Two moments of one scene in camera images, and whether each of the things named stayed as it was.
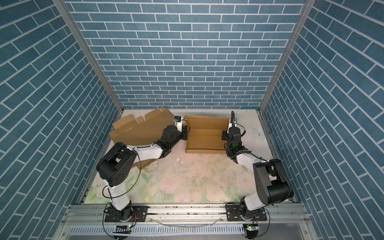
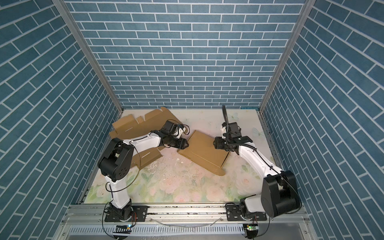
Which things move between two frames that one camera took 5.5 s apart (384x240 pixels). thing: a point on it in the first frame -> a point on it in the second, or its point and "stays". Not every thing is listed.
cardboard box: x=204 y=134 -> x=201 y=150
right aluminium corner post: x=307 y=9 stays
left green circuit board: x=123 y=229 stays
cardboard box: x=129 y=131 stays
